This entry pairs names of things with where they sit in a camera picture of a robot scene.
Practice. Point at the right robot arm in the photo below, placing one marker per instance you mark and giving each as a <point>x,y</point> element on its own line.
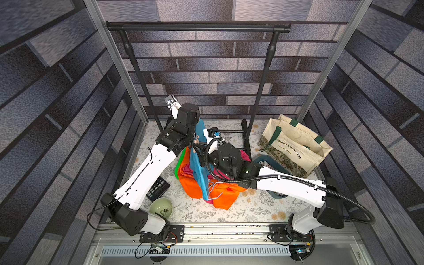
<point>324,208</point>

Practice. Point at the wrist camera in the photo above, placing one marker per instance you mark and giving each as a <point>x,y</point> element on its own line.
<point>211,134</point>
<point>173,105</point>

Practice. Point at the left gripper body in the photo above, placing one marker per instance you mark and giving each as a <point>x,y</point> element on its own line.
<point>191,136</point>

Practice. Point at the green plastic laundry basket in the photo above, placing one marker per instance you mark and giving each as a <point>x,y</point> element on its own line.
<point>180,160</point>

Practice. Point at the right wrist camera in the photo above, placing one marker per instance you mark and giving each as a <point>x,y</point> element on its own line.
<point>211,134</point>

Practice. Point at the black clothes rack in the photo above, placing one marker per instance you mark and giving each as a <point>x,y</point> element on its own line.
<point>276,30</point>

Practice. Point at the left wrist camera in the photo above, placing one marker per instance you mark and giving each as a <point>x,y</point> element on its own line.
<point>173,105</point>

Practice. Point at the cream tote bag green handles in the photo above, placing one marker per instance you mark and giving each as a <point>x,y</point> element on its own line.
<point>294,146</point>

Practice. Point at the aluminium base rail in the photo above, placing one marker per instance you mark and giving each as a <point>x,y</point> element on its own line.
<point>226,239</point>

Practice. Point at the orange garment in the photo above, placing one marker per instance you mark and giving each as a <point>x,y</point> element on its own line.
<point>192,189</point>

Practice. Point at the blue t-shirt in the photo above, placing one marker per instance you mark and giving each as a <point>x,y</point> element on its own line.
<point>200,174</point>

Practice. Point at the green ceramic bowl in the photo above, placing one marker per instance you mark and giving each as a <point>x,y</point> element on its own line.
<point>163,207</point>

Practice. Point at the pink garment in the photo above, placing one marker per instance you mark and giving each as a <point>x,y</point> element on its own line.
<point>245,155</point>

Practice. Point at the spare wire hangers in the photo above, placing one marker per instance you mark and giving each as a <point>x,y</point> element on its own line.
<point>215,189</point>

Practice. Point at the black calculator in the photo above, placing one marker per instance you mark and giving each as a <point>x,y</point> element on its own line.
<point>157,190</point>

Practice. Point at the teal clothespin tray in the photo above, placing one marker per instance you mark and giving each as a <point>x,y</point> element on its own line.
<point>275,165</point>

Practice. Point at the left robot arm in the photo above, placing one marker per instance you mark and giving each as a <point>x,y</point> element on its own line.
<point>123,206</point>

